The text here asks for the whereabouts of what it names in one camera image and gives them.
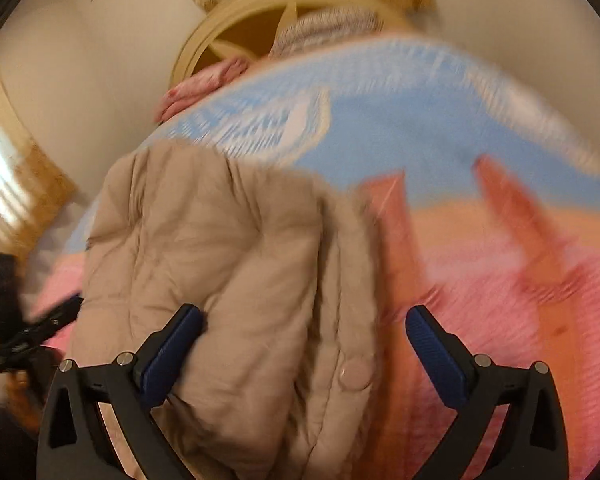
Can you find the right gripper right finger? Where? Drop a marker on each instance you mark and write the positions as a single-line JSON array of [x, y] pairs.
[[532, 442]]

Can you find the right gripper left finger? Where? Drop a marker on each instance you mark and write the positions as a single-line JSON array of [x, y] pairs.
[[74, 442]]

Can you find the beige quilted puffer jacket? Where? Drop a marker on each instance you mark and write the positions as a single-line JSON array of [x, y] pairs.
[[284, 268]]

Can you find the beige patterned side curtain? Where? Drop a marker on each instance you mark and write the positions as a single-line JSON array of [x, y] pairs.
[[33, 189]]

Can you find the pink and blue bedspread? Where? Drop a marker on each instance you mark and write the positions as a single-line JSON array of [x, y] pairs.
[[484, 205]]

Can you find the cream round wooden headboard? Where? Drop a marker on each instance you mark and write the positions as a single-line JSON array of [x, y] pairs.
[[249, 28]]

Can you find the pink floral folded blanket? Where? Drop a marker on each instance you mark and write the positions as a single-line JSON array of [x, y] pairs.
[[195, 88]]

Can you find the striped pillow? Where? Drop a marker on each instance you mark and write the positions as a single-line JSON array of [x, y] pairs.
[[323, 28]]

